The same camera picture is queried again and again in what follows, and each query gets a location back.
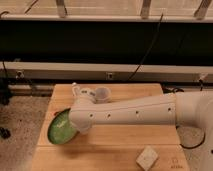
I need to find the black object on floor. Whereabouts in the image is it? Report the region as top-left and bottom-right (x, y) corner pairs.
(0, 127), (11, 139)

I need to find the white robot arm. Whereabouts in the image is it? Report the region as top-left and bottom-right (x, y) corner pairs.
(69, 90), (213, 171)

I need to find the white plastic bottle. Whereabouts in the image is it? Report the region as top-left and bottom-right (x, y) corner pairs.
(72, 82), (81, 98)

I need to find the black floor cable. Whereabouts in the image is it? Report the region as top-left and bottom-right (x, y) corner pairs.
(175, 124), (208, 150)

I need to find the white sponge block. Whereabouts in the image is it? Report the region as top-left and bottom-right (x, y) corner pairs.
(136, 146), (158, 171)

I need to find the black hanging cable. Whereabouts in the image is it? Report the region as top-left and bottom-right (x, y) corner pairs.
(125, 12), (165, 83)

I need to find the translucent plastic cup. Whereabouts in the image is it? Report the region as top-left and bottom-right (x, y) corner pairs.
(95, 87), (111, 103)

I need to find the grey metal wall rail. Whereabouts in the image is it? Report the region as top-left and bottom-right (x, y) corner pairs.
(0, 60), (213, 84)

